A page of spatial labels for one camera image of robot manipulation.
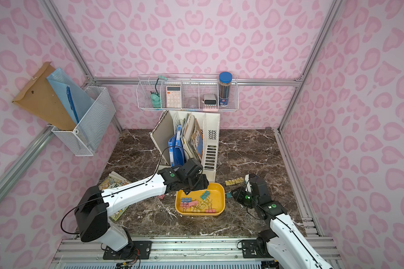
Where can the pink white calculator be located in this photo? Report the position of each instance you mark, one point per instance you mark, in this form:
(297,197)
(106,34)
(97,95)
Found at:
(173,96)

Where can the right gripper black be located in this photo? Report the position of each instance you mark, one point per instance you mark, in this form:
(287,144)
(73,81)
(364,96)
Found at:
(238,195)

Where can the yellow plastic storage box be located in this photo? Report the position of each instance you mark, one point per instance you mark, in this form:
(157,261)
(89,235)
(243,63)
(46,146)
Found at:
(216,200)

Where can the brown kraft envelope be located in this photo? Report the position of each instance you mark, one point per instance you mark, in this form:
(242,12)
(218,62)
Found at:
(38,98)

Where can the blue lid pencil tube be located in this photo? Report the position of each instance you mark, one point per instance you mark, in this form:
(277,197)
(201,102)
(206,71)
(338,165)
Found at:
(224,84)

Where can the clear wall shelf organizer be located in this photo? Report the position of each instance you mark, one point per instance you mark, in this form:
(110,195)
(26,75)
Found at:
(192,85)

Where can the clear glass jar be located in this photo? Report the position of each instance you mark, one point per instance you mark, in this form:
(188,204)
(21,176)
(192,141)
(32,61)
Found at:
(193,103)

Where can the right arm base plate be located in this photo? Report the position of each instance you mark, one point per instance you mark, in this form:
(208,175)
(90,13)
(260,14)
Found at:
(253,248)

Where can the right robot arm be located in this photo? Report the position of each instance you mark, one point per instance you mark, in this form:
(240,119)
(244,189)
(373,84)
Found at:
(282,241)

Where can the light blue document folder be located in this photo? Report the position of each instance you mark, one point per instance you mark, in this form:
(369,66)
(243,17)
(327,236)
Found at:
(74,99)

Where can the white digital clock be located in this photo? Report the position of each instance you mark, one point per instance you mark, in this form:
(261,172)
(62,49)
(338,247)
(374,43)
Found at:
(210,101)

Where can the green desk lamp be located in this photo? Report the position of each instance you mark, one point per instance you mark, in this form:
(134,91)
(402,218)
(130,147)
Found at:
(155,95)

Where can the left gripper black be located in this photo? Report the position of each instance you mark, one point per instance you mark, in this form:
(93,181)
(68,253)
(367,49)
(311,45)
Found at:
(198,183)

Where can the blue binder clip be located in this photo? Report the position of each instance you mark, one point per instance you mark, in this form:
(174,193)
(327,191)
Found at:
(186,200)

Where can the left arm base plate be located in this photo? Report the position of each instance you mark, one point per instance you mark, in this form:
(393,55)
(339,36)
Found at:
(140,249)

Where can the grey spiral notebook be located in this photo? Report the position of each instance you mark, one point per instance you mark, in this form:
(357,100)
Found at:
(162,133)

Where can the blue binder folder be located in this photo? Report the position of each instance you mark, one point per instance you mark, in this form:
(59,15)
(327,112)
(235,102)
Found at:
(175,147)

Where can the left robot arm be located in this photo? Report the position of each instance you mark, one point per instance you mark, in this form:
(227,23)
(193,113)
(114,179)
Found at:
(94,210)

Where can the white mesh wall basket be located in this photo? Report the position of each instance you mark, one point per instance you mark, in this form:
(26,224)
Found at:
(85,138)

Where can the white desktop file organizer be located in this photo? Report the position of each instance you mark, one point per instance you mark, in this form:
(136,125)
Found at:
(210,125)

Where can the books in organizer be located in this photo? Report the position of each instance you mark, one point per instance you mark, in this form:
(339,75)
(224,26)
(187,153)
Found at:
(192,138)

